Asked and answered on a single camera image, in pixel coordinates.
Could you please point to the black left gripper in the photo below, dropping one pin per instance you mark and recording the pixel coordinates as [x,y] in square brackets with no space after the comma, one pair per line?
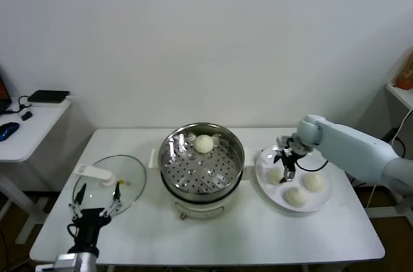
[90,220]

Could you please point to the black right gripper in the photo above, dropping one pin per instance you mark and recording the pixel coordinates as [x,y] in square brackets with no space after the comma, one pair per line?
[288,157]

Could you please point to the white steamed baozi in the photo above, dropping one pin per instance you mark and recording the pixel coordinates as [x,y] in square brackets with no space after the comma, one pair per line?
[203,143]
[273,176]
[313,182]
[296,197]

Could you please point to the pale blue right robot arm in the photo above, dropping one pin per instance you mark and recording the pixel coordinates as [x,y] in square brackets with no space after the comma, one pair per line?
[355,149]

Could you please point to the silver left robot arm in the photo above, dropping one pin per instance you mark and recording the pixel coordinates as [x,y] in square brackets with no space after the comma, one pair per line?
[85,262]

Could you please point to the stainless steel steamer basket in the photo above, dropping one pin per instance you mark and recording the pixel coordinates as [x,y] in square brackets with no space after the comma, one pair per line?
[200,169]

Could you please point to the white round plate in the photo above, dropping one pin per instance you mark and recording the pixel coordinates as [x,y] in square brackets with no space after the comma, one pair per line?
[271,192]

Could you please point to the round glass pot lid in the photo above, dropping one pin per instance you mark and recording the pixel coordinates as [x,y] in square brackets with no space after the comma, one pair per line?
[129,169]

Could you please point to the white side desk with laptop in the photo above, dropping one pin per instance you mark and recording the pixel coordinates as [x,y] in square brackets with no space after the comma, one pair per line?
[38,130]

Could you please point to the white electric cooker pot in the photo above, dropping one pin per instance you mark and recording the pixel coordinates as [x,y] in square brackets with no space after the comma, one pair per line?
[200,210]

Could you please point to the small black adapter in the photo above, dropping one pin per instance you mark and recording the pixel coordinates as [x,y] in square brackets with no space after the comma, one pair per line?
[26,115]

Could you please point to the flat black box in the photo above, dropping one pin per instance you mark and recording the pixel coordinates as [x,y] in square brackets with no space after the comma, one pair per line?
[48,96]

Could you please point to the blue computer mouse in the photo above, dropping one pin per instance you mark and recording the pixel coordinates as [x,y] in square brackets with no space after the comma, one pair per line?
[8,130]

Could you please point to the black power brick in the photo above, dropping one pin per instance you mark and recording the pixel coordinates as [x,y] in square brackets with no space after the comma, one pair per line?
[392,133]

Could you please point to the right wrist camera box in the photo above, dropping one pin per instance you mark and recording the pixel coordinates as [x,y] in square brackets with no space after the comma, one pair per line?
[284,141]

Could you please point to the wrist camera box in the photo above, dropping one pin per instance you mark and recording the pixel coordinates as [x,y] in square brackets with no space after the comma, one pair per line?
[66,260]
[284,141]

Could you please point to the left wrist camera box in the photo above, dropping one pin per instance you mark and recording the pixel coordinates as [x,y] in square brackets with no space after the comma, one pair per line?
[66,260]

